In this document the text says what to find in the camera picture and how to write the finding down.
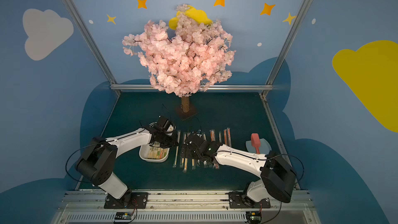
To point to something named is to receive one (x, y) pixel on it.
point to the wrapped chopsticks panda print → (153, 153)
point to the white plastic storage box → (164, 153)
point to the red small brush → (255, 141)
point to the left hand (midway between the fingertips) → (179, 142)
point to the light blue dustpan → (264, 148)
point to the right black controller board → (254, 217)
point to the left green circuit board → (123, 215)
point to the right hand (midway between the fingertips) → (188, 150)
